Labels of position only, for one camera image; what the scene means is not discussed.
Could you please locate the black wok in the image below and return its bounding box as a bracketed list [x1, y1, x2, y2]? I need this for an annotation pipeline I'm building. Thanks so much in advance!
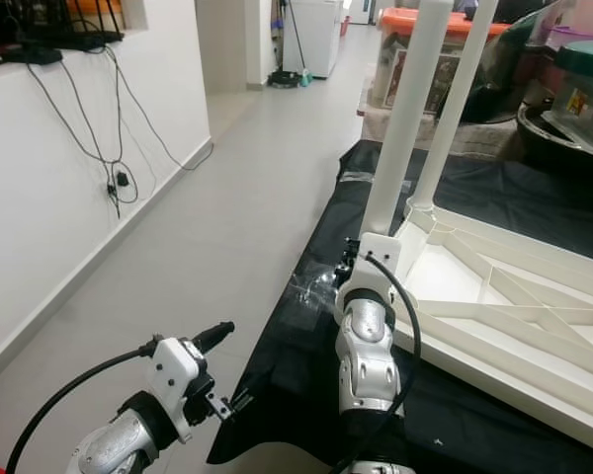
[516, 99, 593, 179]

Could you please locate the pink cardboard box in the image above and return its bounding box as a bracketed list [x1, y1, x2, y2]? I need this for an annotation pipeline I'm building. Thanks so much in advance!
[544, 0, 593, 42]

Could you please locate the black tablecloth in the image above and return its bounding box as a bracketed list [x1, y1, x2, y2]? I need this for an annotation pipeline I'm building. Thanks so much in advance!
[208, 138, 593, 474]

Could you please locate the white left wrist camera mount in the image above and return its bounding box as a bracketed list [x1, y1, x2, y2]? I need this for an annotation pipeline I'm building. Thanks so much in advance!
[146, 336, 209, 440]

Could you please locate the black wall cable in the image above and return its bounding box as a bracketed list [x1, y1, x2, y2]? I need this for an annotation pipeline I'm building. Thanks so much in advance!
[30, 49, 213, 218]

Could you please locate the green plastic lid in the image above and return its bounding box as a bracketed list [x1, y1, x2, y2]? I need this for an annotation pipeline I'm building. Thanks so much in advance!
[553, 39, 593, 85]

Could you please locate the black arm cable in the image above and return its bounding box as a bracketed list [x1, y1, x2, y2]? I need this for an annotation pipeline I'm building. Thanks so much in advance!
[5, 338, 164, 474]
[361, 255, 424, 465]

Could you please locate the grey stone ledge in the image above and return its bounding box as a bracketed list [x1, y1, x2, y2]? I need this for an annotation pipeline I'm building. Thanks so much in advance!
[361, 104, 525, 161]

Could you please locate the dark bag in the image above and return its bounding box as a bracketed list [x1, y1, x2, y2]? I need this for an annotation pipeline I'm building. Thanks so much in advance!
[469, 5, 569, 124]

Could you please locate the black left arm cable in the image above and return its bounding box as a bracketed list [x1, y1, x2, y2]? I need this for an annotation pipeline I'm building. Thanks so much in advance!
[5, 338, 164, 474]

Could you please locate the mop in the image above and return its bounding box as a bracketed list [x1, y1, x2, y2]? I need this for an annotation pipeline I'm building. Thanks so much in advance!
[265, 0, 312, 90]

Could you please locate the white cabinet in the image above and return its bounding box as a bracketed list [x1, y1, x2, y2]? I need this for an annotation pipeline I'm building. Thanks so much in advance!
[282, 0, 345, 80]

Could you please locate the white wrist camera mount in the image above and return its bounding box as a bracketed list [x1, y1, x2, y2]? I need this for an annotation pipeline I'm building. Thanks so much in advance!
[334, 233, 404, 302]
[146, 336, 209, 440]

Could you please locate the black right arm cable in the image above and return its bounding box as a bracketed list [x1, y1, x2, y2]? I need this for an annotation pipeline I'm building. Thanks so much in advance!
[361, 255, 424, 465]

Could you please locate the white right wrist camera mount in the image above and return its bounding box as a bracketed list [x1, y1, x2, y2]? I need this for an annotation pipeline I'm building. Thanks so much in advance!
[334, 233, 404, 302]

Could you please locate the orange lid storage box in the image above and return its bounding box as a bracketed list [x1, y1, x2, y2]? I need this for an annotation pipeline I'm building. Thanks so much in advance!
[371, 8, 510, 115]

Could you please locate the black box device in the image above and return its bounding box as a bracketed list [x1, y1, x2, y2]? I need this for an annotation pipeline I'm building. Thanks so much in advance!
[0, 0, 80, 65]

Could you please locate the white plastic table top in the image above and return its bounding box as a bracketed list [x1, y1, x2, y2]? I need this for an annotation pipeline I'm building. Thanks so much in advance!
[341, 202, 593, 460]

